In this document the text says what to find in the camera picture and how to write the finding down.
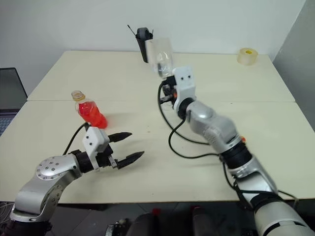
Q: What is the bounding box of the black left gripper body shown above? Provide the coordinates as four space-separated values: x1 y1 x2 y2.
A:
96 143 119 169

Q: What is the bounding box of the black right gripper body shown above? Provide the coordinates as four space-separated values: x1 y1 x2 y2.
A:
165 82 179 104

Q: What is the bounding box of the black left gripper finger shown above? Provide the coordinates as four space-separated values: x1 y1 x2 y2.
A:
108 132 133 144
117 151 145 171

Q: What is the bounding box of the clear wine glass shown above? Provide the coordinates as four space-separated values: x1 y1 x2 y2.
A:
145 37 175 80

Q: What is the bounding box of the bottle with red liquid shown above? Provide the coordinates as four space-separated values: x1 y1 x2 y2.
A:
71 89 109 130

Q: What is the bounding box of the black tapered cup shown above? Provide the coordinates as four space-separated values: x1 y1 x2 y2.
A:
134 27 155 63

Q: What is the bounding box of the long black stick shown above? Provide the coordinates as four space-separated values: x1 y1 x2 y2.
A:
126 24 137 38

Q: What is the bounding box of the dark rounded shape red top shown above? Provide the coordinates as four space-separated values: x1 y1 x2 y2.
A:
190 206 218 236
126 208 163 236

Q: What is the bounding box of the small black device under table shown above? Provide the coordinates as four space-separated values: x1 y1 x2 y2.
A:
105 217 129 236

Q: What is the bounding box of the translucent tape roll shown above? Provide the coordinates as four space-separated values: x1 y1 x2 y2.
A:
236 47 259 67

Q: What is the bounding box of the grey laptop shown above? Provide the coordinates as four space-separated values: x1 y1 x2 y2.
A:
0 67 28 136

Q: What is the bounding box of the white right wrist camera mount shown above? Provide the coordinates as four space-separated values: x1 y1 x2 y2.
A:
172 64 196 110

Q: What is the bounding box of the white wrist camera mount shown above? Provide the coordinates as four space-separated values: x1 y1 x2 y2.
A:
82 126 110 171
172 64 196 110

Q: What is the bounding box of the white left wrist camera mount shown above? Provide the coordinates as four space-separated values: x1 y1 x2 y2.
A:
82 126 110 171

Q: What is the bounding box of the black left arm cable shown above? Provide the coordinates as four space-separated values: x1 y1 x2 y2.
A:
62 122 90 156

